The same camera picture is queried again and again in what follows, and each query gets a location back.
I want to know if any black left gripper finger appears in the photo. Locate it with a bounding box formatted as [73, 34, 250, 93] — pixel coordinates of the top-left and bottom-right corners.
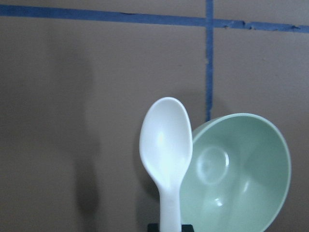
[147, 224, 194, 232]

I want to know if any white plastic spoon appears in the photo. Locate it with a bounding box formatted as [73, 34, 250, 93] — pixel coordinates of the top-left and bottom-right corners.
[139, 97, 193, 228]

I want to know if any mint green bowl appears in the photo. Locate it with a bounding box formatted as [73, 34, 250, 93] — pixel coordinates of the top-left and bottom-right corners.
[180, 113, 291, 232]

